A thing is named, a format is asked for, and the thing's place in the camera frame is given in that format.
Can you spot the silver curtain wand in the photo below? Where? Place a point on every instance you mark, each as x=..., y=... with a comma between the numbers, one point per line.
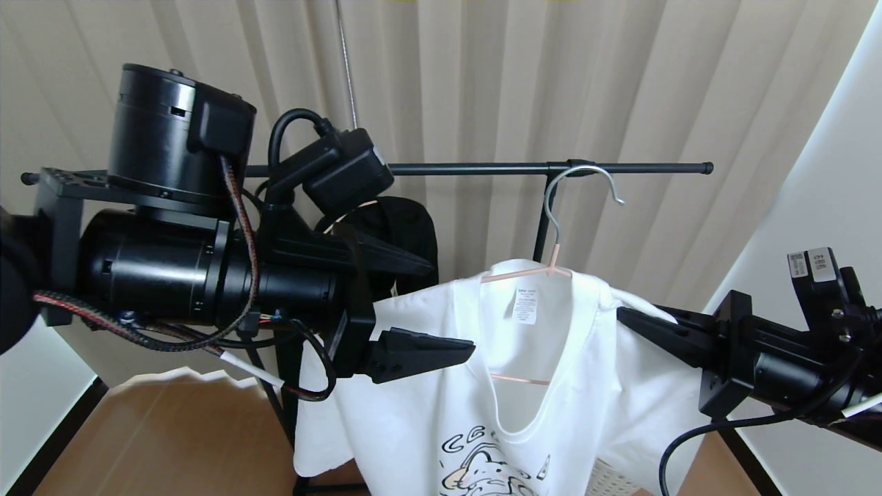
x=346, y=69

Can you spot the beige curtain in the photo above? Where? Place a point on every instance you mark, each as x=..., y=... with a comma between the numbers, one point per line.
x=620, y=69

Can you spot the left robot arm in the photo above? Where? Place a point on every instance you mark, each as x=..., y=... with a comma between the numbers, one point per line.
x=151, y=131

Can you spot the pink clothes hanger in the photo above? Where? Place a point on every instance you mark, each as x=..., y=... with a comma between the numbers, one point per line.
x=524, y=274

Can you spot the white laundry basket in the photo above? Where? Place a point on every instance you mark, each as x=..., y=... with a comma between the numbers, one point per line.
x=613, y=482

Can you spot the black clothes rack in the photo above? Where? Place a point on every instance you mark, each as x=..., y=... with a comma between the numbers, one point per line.
x=482, y=168

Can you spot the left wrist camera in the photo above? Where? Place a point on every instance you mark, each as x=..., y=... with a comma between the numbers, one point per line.
x=344, y=172

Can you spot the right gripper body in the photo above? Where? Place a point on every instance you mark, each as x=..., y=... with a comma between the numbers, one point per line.
x=778, y=365

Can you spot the white garment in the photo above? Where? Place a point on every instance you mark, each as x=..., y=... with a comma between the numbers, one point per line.
x=413, y=399

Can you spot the black shorts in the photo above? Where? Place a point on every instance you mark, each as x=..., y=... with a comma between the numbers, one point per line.
x=406, y=227

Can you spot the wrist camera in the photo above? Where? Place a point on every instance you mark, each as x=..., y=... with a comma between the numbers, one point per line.
x=344, y=172
x=820, y=289

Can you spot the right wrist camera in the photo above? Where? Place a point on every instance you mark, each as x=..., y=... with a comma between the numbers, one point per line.
x=820, y=289

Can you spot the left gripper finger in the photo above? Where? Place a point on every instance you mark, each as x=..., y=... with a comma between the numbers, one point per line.
x=393, y=262
x=413, y=355

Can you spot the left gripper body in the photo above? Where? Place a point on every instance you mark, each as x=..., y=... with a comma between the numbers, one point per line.
x=172, y=275

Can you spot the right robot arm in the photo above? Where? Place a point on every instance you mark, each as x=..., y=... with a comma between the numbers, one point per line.
x=872, y=430

